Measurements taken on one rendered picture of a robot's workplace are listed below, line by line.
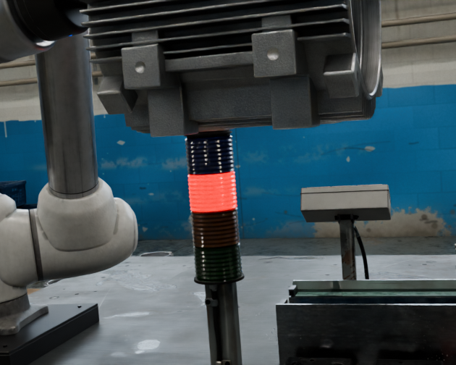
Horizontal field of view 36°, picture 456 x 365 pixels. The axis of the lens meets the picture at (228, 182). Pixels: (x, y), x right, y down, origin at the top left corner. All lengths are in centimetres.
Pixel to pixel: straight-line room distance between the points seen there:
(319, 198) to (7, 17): 87
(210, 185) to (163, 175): 644
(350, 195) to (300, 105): 88
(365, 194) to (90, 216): 55
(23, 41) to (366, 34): 30
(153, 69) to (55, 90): 83
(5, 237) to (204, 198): 69
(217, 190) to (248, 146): 609
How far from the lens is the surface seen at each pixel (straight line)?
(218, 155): 85
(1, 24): 66
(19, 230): 148
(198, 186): 86
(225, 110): 54
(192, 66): 51
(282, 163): 686
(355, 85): 50
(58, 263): 149
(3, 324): 149
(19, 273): 149
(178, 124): 55
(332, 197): 139
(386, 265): 197
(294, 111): 52
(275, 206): 693
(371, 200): 138
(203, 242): 87
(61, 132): 137
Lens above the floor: 123
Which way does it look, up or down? 5 degrees down
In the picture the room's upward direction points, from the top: 4 degrees counter-clockwise
